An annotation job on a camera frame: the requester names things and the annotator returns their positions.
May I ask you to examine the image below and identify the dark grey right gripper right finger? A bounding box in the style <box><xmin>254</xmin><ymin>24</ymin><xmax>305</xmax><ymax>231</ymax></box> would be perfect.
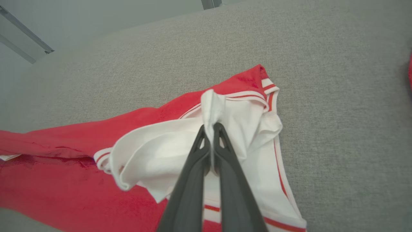
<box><xmin>212</xmin><ymin>122</ymin><xmax>268</xmax><ymax>232</ymax></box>

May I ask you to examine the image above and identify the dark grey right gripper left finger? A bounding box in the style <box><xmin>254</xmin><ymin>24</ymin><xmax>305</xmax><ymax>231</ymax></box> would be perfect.
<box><xmin>156</xmin><ymin>125</ymin><xmax>211</xmax><ymax>232</ymax></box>

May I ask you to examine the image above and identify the red white Bulls jersey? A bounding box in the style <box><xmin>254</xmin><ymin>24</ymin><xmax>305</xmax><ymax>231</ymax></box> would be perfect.
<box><xmin>0</xmin><ymin>64</ymin><xmax>308</xmax><ymax>232</ymax></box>

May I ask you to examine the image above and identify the grey fabric sofa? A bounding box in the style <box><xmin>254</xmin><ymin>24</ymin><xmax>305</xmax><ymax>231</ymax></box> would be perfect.
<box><xmin>0</xmin><ymin>0</ymin><xmax>412</xmax><ymax>232</ymax></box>

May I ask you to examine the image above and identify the grey metal frame post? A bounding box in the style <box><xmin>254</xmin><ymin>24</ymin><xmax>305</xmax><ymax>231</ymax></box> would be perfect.
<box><xmin>0</xmin><ymin>6</ymin><xmax>54</xmax><ymax>64</ymax></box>
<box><xmin>201</xmin><ymin>0</ymin><xmax>223</xmax><ymax>10</ymax></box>

